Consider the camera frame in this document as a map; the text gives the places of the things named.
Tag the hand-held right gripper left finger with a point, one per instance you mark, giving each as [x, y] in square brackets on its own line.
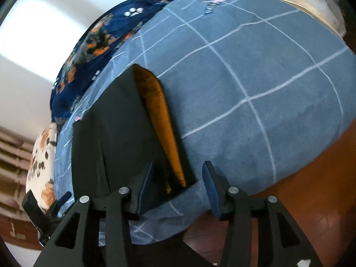
[144, 189]

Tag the blue grid bedsheet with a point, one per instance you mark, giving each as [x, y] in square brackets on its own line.
[250, 89]

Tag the black pants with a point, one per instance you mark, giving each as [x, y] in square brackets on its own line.
[116, 128]

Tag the white floral quilt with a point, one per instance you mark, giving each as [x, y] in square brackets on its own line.
[44, 158]

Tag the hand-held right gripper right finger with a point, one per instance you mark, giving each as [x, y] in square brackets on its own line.
[212, 189]

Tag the striped curtain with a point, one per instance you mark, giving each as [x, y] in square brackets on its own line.
[14, 178]

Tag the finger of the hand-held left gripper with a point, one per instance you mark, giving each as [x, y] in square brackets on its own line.
[61, 199]

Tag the navy dog print blanket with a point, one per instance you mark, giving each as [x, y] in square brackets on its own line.
[91, 50]

